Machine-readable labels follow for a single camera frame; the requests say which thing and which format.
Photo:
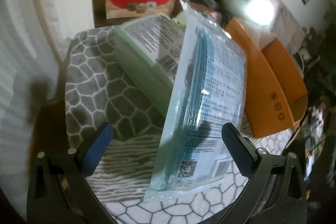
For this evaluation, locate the clear bag of face masks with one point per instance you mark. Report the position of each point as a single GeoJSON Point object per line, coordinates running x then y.
{"type": "Point", "coordinates": [208, 92]}

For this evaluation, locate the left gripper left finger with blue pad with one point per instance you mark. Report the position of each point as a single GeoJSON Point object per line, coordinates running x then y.
{"type": "Point", "coordinates": [92, 149]}

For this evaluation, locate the green white rectangular box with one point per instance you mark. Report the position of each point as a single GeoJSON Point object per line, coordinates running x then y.
{"type": "Point", "coordinates": [148, 51]}

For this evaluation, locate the grey white patterned blanket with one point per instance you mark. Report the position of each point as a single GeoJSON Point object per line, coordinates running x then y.
{"type": "Point", "coordinates": [97, 91]}

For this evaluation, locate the orange cardboard box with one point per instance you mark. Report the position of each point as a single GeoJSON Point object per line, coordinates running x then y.
{"type": "Point", "coordinates": [276, 95]}

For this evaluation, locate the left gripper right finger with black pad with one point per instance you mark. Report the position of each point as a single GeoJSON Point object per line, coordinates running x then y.
{"type": "Point", "coordinates": [241, 150]}

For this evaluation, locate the white curtain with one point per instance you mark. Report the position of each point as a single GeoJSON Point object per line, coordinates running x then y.
{"type": "Point", "coordinates": [29, 77]}

